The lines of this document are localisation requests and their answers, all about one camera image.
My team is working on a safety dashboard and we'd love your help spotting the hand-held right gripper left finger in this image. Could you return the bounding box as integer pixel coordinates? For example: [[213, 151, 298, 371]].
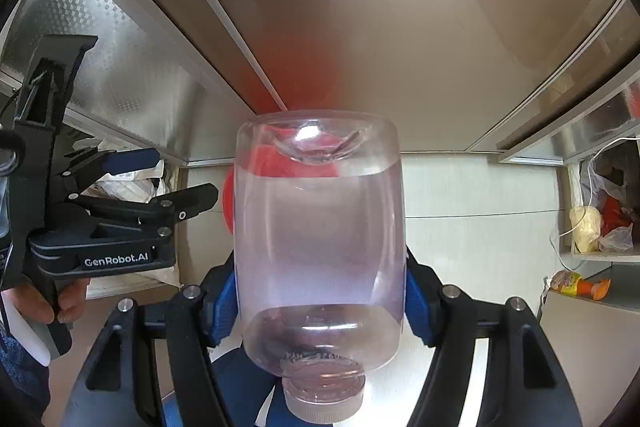
[[62, 252, 241, 427]]

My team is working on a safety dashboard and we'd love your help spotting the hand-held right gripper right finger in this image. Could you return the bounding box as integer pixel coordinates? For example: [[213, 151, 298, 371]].
[[402, 247, 583, 427]]

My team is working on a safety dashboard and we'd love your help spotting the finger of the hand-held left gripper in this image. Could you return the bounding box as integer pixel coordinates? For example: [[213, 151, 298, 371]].
[[61, 147, 161, 196], [69, 183, 220, 237]]

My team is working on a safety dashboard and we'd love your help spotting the clear plastic jar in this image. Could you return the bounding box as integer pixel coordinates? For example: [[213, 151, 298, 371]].
[[234, 111, 405, 423]]

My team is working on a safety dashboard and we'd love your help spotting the person's left forearm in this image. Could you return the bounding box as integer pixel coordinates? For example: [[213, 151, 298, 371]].
[[0, 302, 71, 413]]

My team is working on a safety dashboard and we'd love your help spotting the person's left hand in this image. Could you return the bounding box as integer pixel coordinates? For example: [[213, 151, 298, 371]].
[[10, 278, 90, 326]]

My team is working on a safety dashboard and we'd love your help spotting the yellow and orange toy bottle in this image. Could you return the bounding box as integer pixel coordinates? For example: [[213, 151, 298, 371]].
[[550, 271, 612, 300]]

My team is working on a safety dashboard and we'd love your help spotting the cream plastic bag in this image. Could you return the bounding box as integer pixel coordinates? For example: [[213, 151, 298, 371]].
[[570, 206, 603, 254]]

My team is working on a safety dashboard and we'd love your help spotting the small clear plastic bag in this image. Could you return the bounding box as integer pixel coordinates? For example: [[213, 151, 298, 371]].
[[597, 224, 635, 253]]

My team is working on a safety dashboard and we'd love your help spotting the red plastic bag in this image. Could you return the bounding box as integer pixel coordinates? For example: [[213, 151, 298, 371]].
[[600, 197, 636, 233]]

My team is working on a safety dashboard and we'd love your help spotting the stainless steel cabinet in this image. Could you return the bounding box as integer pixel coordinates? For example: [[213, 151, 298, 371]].
[[0, 0, 640, 168]]

